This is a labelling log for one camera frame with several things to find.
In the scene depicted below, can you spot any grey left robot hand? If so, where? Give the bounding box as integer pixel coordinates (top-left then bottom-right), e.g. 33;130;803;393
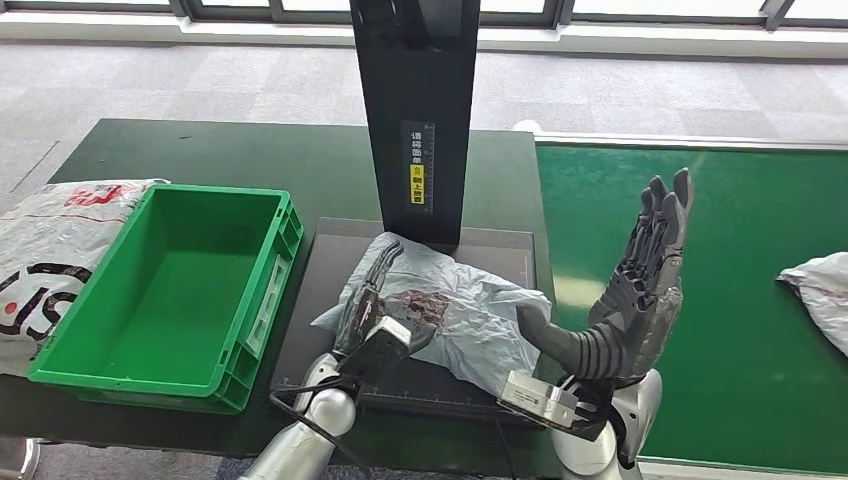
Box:
331;239;440;359

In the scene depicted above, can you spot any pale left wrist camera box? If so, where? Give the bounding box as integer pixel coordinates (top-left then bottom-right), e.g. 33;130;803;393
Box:
339;315;414;387

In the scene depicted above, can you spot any green conveyor belt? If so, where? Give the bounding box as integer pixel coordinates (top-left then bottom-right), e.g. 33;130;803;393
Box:
535;142;848;475

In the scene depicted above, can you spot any silver conveyor frame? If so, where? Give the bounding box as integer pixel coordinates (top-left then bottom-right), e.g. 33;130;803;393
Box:
533;131;848;480

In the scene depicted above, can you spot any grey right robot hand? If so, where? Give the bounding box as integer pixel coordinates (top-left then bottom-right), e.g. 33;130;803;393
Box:
515;167;696;382

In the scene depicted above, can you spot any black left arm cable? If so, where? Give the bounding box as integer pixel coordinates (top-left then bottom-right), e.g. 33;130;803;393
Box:
268;377;372;480

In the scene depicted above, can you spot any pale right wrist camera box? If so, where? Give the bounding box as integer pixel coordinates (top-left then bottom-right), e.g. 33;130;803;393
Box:
498;369;601;444

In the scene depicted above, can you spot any large white printed bag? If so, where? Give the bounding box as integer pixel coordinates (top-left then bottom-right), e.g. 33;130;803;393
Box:
0;177;170;378

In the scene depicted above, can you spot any grey parcel bag red print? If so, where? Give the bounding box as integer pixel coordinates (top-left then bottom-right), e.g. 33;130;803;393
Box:
776;251;848;359
309;231;553;397

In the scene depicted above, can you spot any metal table foot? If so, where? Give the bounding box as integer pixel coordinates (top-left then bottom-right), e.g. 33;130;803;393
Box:
0;437;40;480

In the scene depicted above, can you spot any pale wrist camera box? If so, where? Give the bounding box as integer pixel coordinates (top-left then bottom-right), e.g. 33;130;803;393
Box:
339;315;414;387
498;369;601;444

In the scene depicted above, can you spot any dark window frame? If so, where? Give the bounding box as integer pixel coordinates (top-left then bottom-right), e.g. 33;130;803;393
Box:
0;0;848;31

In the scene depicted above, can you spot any white window sill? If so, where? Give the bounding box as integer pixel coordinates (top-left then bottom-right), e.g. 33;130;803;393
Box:
0;7;848;61

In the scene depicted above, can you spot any dark green table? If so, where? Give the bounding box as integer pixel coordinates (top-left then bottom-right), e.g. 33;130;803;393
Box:
0;117;578;478

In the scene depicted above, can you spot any green plastic crate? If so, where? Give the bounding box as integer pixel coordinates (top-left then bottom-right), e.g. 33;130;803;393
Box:
27;183;305;415

